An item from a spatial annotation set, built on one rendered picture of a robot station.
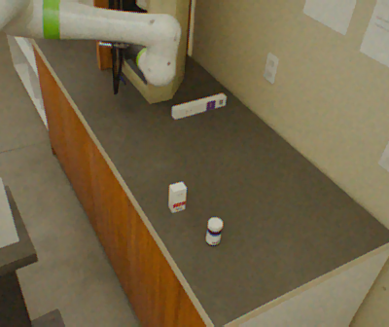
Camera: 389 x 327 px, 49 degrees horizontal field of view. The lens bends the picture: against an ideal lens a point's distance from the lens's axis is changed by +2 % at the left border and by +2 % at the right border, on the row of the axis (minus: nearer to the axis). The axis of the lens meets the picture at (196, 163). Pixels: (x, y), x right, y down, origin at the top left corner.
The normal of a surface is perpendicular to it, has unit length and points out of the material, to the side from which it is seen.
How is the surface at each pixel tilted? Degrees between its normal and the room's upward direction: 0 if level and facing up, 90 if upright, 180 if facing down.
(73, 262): 0
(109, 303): 0
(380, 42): 90
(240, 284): 0
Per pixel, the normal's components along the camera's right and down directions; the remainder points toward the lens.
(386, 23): -0.87, 0.26
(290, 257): 0.08, -0.76
